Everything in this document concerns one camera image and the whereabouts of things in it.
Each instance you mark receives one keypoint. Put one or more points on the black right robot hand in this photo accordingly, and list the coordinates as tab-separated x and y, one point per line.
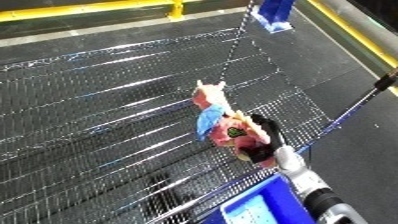
273	133

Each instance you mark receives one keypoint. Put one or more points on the pink soft toy blue cape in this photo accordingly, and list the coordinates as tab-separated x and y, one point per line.
228	133

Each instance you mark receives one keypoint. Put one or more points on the pale right robot arm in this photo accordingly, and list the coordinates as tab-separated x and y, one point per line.
314	190

